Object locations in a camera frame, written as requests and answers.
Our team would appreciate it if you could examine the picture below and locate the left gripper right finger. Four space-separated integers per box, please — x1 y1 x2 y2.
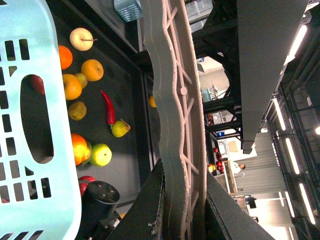
205 173 273 240

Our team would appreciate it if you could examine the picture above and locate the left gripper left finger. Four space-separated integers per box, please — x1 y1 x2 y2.
108 159 166 240

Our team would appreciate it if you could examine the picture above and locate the light blue shopping basket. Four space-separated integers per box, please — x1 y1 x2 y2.
0 0 81 240

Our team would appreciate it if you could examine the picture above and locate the grey basket handle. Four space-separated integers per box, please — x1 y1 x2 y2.
141 0 207 240

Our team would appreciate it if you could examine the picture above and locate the red yellow apple front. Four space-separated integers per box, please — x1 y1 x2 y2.
78 175 97 197

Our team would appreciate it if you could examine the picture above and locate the bright green apple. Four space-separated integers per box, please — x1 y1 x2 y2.
89 143 112 167

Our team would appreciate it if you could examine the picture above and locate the orange behind gripper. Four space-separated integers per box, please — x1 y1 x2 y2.
71 133 91 166

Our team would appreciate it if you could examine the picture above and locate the yellow green pear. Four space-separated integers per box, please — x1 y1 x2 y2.
111 119 131 138

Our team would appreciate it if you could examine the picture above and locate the red chili pepper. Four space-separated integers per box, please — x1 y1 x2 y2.
100 90 116 126

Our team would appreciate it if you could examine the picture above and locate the brown kiwi lower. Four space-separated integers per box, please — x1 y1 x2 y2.
67 101 87 121

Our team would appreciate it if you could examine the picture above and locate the brown kiwi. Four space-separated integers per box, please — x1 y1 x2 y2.
75 72 88 89
67 101 87 121

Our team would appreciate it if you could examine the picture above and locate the yellow orange apple front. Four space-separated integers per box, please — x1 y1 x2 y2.
62 73 82 101

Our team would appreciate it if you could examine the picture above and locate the yellow orange apple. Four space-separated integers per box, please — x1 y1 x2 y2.
81 59 104 82
62 73 82 101

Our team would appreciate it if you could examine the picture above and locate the brown kiwi upper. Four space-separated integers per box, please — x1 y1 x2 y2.
75 72 88 89

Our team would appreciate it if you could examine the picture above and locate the yellow orange apple back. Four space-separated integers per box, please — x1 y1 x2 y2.
81 59 104 82

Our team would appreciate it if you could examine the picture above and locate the small orange tangerine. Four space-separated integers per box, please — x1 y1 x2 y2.
58 45 73 70

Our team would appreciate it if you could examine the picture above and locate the white pear with stem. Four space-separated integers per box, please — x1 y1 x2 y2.
69 27 97 52

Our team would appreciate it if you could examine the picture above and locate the small blue basket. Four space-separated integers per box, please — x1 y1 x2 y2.
113 0 143 23

